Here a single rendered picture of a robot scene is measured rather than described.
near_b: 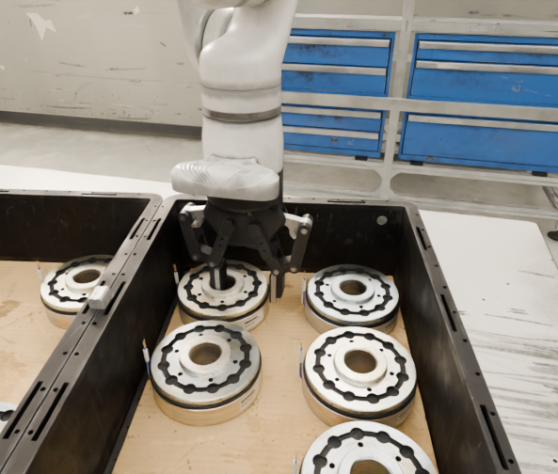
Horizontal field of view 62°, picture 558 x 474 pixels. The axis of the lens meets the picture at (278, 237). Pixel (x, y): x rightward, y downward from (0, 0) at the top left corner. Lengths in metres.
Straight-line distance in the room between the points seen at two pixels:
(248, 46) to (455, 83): 1.88
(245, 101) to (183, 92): 3.04
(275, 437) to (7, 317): 0.34
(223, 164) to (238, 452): 0.24
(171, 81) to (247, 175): 3.08
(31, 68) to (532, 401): 3.80
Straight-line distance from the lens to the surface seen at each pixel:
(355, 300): 0.51
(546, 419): 0.69
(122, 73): 3.61
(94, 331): 0.40
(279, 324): 0.53
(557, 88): 2.32
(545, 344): 0.79
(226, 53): 0.39
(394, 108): 2.21
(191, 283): 0.54
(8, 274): 0.69
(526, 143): 2.36
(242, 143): 0.40
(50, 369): 0.38
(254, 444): 0.43
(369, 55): 2.20
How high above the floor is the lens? 1.19
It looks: 32 degrees down
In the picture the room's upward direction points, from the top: straight up
